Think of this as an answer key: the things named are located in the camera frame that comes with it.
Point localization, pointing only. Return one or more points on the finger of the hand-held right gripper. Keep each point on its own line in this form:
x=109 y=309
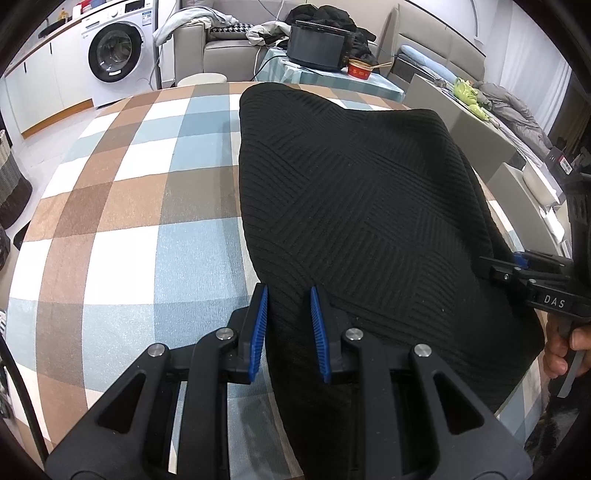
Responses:
x=501 y=272
x=520 y=260

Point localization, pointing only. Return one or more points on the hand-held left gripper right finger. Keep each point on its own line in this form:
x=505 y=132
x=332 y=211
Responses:
x=319 y=332

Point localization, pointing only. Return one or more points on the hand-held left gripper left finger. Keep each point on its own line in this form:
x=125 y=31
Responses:
x=258 y=332

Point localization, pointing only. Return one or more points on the black knit sweater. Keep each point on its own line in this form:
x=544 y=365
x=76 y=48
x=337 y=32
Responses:
x=369 y=184

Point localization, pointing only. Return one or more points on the pile of black clothes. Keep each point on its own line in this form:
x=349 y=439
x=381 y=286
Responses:
x=332 y=16

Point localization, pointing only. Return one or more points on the light blue clothes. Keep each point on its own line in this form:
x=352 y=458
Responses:
x=184 y=21

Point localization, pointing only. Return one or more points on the person's right hand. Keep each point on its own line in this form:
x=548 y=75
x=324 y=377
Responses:
x=554 y=355

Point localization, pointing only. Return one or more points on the low beige cabinet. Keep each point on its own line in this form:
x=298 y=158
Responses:
x=521 y=194

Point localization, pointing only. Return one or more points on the tall beige cabinet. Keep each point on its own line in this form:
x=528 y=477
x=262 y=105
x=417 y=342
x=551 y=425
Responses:
x=466 y=129

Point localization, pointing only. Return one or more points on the grey duvet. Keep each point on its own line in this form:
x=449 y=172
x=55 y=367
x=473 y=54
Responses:
x=512 y=110

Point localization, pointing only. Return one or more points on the green toy figure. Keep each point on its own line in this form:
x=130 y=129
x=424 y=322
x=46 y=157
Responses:
x=466 y=92

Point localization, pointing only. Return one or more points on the brown blue checkered tablecloth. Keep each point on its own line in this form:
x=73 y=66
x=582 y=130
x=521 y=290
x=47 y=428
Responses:
x=138 y=184

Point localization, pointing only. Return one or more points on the light blue pillow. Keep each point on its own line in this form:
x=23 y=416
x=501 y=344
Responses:
x=425 y=60

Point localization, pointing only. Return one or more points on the grey padded headboard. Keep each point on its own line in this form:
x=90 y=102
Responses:
x=443 y=44

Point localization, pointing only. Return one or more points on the red instant noodle bowl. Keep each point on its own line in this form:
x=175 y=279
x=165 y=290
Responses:
x=360 y=71

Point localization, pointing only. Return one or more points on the teal checkered tablecloth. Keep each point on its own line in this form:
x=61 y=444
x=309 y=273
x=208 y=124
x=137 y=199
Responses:
x=323 y=78

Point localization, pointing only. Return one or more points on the round white stool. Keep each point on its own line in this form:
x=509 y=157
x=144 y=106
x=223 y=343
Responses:
x=201 y=79

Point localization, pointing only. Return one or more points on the grey sofa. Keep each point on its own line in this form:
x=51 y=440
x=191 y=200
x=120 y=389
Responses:
x=226 y=55

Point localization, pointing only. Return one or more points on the black electric cooker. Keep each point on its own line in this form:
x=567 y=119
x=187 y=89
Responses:
x=318 y=46

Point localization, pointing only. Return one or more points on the woven laundry basket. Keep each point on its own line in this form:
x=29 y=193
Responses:
x=11 y=184

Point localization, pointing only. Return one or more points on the white garment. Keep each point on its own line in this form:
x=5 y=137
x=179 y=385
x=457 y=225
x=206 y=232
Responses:
x=265 y=32

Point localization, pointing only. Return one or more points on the houndstooth pillow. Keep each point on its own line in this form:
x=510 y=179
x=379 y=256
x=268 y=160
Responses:
x=231 y=28

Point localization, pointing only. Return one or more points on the white washing machine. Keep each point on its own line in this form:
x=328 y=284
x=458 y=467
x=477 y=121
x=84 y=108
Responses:
x=117 y=50

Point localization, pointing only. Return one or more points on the white lower kitchen cabinets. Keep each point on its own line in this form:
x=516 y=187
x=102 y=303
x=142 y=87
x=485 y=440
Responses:
x=46 y=87

